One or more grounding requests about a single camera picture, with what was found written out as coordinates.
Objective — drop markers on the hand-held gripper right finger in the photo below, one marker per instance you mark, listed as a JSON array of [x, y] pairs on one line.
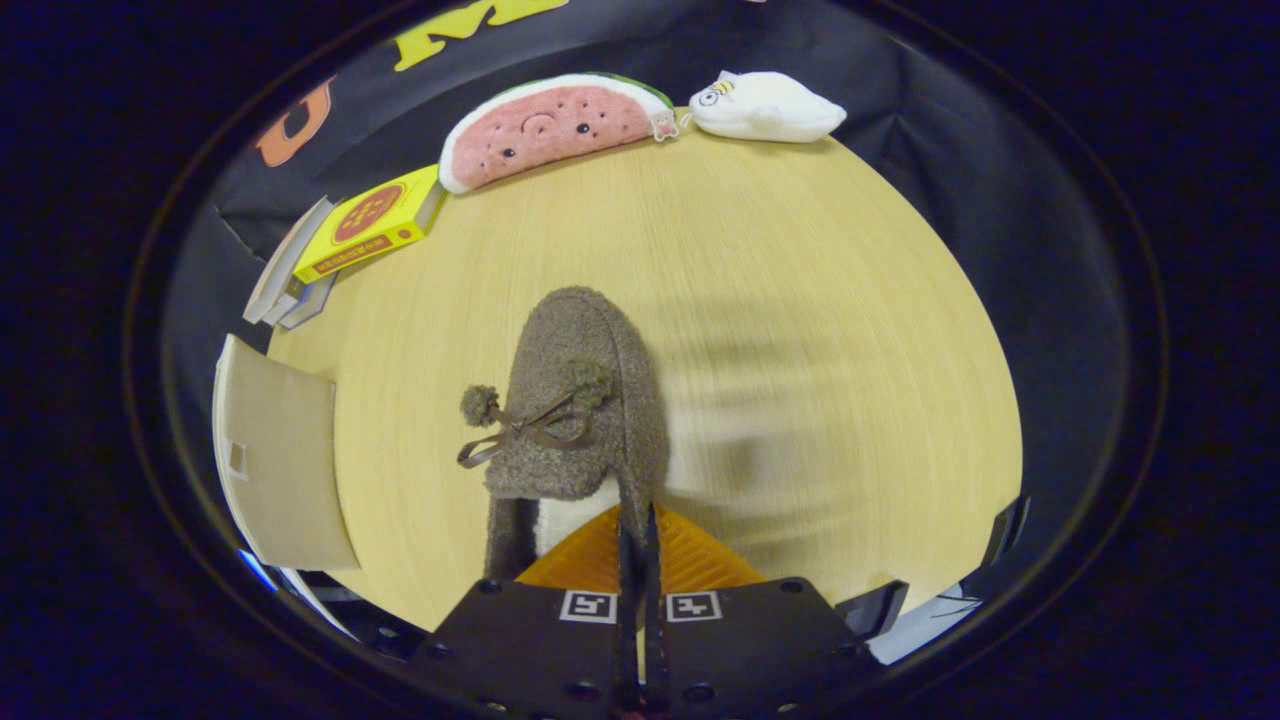
[[760, 650]]

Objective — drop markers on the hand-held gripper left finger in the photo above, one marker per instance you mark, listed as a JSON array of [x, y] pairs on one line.
[[520, 650]]

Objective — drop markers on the beige storage box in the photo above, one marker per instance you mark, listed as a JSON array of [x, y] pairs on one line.
[[285, 460]]

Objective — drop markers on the brown fuzzy shoe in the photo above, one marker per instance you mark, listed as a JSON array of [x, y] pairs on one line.
[[590, 350]]

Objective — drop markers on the blue book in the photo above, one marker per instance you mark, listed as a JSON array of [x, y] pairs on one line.
[[310, 305]]

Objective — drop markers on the yellow book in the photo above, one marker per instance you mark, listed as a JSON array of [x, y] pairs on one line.
[[370, 225]]

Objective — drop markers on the black backdrop cloth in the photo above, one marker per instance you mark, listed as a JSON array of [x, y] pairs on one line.
[[1050, 300]]

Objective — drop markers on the watermelon slice plush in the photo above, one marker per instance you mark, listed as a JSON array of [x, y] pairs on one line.
[[550, 125]]

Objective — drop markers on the white plush toy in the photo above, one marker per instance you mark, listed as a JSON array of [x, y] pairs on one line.
[[770, 105]]

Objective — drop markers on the black angled bracket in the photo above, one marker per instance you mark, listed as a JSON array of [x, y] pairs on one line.
[[1005, 530], [875, 608]]

